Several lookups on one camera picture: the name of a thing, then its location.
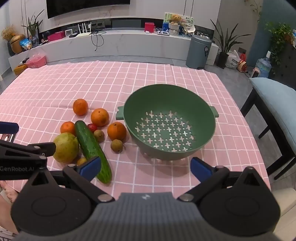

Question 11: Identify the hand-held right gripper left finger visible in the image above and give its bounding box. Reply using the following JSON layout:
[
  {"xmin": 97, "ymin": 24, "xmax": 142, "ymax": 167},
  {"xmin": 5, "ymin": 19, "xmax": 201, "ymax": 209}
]
[{"xmin": 22, "ymin": 156, "xmax": 115, "ymax": 202}]

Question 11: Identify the pink plastic container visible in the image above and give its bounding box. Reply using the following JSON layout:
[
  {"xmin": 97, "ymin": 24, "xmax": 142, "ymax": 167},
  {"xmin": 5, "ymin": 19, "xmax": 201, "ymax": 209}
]
[{"xmin": 26, "ymin": 53, "xmax": 47, "ymax": 69}]

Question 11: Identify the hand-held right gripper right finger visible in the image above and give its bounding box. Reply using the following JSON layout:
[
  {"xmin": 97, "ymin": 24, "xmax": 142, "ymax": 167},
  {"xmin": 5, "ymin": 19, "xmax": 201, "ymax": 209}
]
[{"xmin": 177, "ymin": 157, "xmax": 270, "ymax": 202}]

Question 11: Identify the green illustrated poster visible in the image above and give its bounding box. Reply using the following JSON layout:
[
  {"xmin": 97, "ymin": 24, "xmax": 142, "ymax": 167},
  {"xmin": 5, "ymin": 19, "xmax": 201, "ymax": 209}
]
[{"xmin": 164, "ymin": 13, "xmax": 194, "ymax": 27}]

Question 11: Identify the person's bare leg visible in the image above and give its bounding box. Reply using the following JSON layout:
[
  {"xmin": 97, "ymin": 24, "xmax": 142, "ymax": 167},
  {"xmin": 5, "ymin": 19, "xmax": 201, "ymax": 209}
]
[{"xmin": 0, "ymin": 181, "xmax": 19, "ymax": 235}]

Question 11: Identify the white fabric pot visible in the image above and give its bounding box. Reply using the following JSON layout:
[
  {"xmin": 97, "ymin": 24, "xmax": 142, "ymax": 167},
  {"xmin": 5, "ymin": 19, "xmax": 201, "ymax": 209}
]
[{"xmin": 169, "ymin": 23, "xmax": 180, "ymax": 37}]

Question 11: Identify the yellow-green pear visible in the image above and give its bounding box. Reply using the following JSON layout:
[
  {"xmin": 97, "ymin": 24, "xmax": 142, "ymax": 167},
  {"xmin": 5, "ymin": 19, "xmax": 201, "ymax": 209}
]
[{"xmin": 53, "ymin": 132, "xmax": 80, "ymax": 164}]

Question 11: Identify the blue snack bag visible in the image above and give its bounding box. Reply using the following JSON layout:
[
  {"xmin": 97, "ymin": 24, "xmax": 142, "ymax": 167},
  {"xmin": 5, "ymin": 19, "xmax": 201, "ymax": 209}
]
[{"xmin": 20, "ymin": 38, "xmax": 32, "ymax": 50}]

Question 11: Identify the green plastic colander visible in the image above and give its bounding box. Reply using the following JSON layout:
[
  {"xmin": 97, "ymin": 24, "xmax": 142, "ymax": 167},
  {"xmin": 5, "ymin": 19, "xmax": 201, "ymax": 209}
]
[{"xmin": 116, "ymin": 85, "xmax": 219, "ymax": 161}]

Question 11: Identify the tall potted plant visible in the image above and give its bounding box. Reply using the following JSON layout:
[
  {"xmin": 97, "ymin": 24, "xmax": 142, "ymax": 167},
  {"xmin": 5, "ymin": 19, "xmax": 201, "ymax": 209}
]
[{"xmin": 210, "ymin": 20, "xmax": 251, "ymax": 69}]

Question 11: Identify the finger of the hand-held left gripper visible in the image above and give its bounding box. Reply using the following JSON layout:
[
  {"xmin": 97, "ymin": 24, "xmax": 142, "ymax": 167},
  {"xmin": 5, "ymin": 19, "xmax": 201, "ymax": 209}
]
[
  {"xmin": 0, "ymin": 122, "xmax": 19, "ymax": 142},
  {"xmin": 0, "ymin": 140, "xmax": 56, "ymax": 160}
]

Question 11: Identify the white marble media cabinet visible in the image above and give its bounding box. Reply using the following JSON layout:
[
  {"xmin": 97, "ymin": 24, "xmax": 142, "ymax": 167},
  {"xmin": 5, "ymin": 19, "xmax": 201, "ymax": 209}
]
[{"xmin": 8, "ymin": 28, "xmax": 219, "ymax": 70}]

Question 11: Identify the white plastic bag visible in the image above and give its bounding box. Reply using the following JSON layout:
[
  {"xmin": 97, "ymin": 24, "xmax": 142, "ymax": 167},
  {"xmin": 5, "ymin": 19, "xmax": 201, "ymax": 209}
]
[{"xmin": 225, "ymin": 50, "xmax": 241, "ymax": 68}]

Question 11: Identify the pink box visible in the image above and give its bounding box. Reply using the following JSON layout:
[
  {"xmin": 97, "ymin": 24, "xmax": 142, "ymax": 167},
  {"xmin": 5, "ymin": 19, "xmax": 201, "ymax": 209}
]
[{"xmin": 47, "ymin": 31, "xmax": 66, "ymax": 42}]

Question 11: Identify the black television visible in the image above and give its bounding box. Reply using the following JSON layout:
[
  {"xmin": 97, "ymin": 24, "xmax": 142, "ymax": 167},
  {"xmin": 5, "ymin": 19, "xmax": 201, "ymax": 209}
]
[{"xmin": 46, "ymin": 0, "xmax": 131, "ymax": 19}]

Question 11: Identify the green cucumber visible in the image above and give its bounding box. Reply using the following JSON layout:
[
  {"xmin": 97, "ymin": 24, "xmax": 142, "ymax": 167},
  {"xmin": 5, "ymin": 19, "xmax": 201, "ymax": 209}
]
[{"xmin": 74, "ymin": 120, "xmax": 112, "ymax": 184}]

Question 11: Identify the red and orange bag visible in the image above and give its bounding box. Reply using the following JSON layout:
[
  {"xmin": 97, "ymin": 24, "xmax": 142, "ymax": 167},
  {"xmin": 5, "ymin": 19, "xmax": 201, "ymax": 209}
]
[{"xmin": 236, "ymin": 54, "xmax": 247, "ymax": 73}]

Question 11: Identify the grey pedal trash bin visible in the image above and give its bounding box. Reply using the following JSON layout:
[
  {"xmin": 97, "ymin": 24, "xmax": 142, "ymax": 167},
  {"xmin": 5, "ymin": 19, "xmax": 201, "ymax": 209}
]
[{"xmin": 186, "ymin": 35, "xmax": 212, "ymax": 70}]

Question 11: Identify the pink checkered tablecloth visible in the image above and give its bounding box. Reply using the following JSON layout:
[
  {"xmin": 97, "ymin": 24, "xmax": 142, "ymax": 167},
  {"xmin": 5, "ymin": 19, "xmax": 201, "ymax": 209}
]
[{"xmin": 0, "ymin": 61, "xmax": 271, "ymax": 200}]

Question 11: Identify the black cable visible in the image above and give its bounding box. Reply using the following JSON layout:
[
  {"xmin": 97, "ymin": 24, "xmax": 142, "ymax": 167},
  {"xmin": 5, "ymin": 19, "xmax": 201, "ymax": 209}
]
[{"xmin": 91, "ymin": 30, "xmax": 107, "ymax": 52}]

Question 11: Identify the large blue water bottle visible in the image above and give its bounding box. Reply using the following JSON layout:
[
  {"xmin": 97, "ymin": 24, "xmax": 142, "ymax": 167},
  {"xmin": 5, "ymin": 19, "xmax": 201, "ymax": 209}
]
[{"xmin": 255, "ymin": 51, "xmax": 272, "ymax": 78}]

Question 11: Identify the beige chair seat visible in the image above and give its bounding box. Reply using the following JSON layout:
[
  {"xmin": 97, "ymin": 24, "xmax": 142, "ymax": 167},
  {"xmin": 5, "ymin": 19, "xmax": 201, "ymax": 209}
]
[{"xmin": 270, "ymin": 188, "xmax": 296, "ymax": 234}]

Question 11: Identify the white router with antennas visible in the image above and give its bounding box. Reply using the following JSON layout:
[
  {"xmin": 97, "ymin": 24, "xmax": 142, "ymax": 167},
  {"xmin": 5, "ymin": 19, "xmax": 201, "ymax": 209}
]
[{"xmin": 76, "ymin": 22, "xmax": 92, "ymax": 37}]

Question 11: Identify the green leafy climbing plant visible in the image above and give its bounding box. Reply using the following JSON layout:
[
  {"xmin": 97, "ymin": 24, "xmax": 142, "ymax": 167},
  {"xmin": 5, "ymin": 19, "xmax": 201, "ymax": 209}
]
[{"xmin": 265, "ymin": 22, "xmax": 295, "ymax": 70}]

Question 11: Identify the green plant in glass vase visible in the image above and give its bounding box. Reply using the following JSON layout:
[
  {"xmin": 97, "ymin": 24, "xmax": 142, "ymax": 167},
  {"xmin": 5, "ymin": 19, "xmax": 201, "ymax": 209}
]
[{"xmin": 22, "ymin": 10, "xmax": 45, "ymax": 48}]

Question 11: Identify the orange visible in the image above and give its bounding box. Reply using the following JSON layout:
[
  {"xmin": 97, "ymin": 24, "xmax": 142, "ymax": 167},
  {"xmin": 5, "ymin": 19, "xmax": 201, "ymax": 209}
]
[
  {"xmin": 73, "ymin": 99, "xmax": 89, "ymax": 116},
  {"xmin": 60, "ymin": 121, "xmax": 76, "ymax": 136},
  {"xmin": 107, "ymin": 122, "xmax": 127, "ymax": 141},
  {"xmin": 91, "ymin": 108, "xmax": 110, "ymax": 127}
]

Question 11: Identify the brown vase with dried flowers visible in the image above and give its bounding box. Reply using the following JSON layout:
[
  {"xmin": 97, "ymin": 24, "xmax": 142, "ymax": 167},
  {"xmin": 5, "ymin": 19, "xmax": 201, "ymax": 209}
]
[{"xmin": 1, "ymin": 25, "xmax": 26, "ymax": 54}]

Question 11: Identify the yellow box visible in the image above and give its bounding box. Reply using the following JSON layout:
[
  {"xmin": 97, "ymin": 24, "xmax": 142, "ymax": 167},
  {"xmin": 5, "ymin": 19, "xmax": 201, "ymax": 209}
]
[{"xmin": 13, "ymin": 64, "xmax": 28, "ymax": 76}]

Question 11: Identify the black chair with blue cushion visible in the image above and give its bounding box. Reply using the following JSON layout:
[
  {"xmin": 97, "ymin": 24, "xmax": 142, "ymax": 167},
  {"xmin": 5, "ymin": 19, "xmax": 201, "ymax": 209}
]
[{"xmin": 240, "ymin": 77, "xmax": 296, "ymax": 180}]

